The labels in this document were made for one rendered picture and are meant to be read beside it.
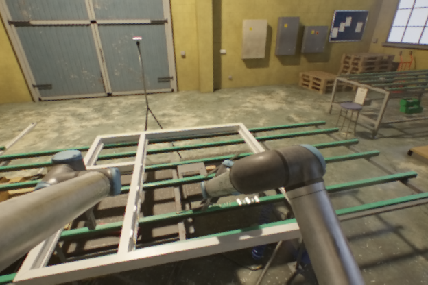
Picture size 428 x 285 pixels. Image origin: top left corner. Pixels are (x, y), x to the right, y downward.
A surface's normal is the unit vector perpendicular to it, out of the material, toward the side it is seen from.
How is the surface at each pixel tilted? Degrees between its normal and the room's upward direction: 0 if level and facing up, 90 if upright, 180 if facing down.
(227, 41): 90
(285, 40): 90
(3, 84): 90
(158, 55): 90
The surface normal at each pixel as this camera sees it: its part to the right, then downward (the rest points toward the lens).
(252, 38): 0.22, 0.45
